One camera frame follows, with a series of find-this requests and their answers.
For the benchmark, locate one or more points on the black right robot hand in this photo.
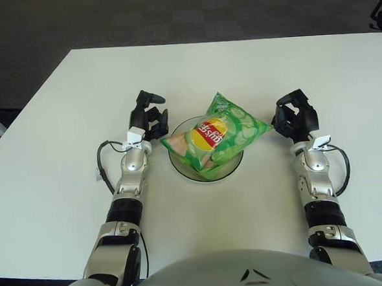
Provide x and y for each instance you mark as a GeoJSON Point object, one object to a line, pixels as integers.
{"type": "Point", "coordinates": [306, 119]}

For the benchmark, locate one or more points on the grey robot torso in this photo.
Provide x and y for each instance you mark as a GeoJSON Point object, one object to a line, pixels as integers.
{"type": "Point", "coordinates": [218, 277]}

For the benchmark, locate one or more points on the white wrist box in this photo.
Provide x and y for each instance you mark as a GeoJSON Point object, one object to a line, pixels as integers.
{"type": "Point", "coordinates": [320, 141]}
{"type": "Point", "coordinates": [135, 133]}

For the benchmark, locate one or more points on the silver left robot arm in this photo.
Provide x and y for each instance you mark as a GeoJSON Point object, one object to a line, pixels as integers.
{"type": "Point", "coordinates": [133, 159]}

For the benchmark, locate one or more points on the green potato chip bag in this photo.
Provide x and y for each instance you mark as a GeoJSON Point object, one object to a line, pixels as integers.
{"type": "Point", "coordinates": [222, 131]}

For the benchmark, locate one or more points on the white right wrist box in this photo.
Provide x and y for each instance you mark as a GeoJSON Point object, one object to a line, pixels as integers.
{"type": "Point", "coordinates": [320, 141]}

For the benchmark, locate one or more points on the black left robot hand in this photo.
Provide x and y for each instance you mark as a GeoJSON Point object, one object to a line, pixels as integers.
{"type": "Point", "coordinates": [137, 118]}

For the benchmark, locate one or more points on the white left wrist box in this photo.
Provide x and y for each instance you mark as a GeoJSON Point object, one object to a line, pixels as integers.
{"type": "Point", "coordinates": [135, 133]}

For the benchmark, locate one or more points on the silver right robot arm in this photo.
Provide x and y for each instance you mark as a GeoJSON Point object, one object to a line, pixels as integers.
{"type": "Point", "coordinates": [315, 164]}

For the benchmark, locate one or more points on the white plate black rim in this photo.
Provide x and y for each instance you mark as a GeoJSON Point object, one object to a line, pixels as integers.
{"type": "Point", "coordinates": [179, 166]}

